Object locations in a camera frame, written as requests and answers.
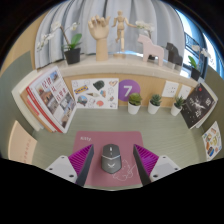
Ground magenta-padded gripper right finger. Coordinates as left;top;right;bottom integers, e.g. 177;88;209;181
133;144;183;186

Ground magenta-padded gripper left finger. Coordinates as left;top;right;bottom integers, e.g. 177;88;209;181
44;143;95;187

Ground dark grey computer mouse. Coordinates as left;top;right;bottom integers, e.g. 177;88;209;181
100;143;122;175

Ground pink mouse pad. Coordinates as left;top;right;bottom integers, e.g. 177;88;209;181
72;130;145;188

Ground beige printed card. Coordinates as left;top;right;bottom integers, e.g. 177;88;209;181
7;119;38;165

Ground colourful food sticker sheet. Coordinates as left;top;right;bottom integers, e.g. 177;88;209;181
201;120;223;162

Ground spiky succulent in white pot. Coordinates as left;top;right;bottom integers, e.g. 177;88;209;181
170;95;186;117

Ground small succulent in white pot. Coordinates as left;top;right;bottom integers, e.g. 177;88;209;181
127;92;143;116
147;93;163;115

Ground black cover book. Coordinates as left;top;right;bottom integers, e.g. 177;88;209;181
180;83;218;130

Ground red-edged photo magazine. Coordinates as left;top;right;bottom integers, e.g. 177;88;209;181
25;65;78;134

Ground white books behind magazine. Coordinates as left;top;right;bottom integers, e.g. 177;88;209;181
11;79;54;134

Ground white sticker sheet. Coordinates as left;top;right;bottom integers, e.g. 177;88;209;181
71;78;120;110

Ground purple round number sign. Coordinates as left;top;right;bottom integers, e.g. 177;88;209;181
117;79;142;102

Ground white orchid in black pot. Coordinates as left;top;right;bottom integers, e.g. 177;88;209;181
134;20;156;41
35;21;84;66
187;44;213;82

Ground dark grey horse figure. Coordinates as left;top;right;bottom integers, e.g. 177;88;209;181
165;42;184;68

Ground pink horse figure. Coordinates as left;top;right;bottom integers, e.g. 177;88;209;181
137;33;165;67

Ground wooden hand model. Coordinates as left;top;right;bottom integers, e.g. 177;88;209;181
87;14;111;62

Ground wooden artist mannequin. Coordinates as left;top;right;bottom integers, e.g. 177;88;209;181
111;9;138;59

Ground grey curtain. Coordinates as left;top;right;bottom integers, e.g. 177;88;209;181
34;0;186;69

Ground white wall socket plate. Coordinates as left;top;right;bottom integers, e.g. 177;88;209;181
178;84;193;100
161;80;180;99

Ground window with dark frame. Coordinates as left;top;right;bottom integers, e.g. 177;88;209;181
174;9;221;71

